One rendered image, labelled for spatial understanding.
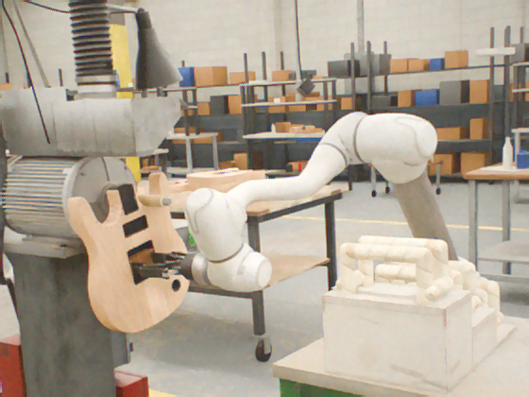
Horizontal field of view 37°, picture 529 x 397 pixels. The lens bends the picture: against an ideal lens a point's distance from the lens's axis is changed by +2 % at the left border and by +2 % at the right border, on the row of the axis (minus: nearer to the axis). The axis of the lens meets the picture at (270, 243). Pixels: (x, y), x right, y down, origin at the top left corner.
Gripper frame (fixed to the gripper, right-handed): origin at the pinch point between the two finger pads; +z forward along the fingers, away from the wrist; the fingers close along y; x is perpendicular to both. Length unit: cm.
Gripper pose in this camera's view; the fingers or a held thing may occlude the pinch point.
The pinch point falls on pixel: (145, 262)
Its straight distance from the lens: 218.8
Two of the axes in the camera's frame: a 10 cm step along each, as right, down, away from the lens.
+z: -8.1, -0.5, 5.9
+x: -1.6, -9.4, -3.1
